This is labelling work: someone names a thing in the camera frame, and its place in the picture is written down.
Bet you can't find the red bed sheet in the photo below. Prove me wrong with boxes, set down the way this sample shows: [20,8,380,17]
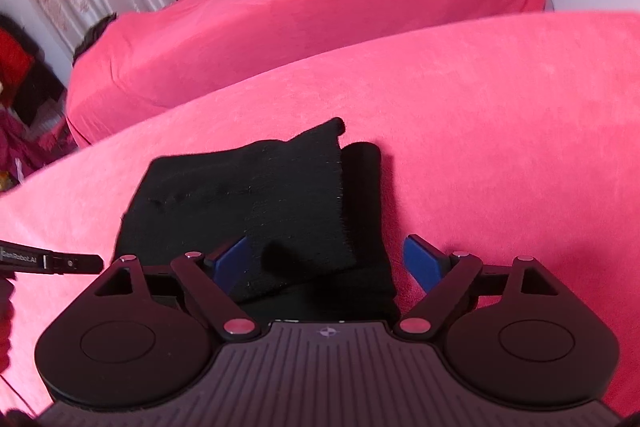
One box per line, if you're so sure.
[66,0,546,146]

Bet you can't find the pink fleece blanket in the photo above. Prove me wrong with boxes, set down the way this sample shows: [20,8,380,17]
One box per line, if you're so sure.
[1,12,639,415]

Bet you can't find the hanging maroon clothes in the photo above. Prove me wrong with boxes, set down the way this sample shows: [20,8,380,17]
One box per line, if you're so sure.
[1,107,77,192]

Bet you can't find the dark pillow behind bed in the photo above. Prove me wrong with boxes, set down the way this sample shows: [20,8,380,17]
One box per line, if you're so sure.
[72,13,118,65]

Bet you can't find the black pants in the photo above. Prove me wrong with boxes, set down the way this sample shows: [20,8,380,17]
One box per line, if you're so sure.
[115,118,399,324]

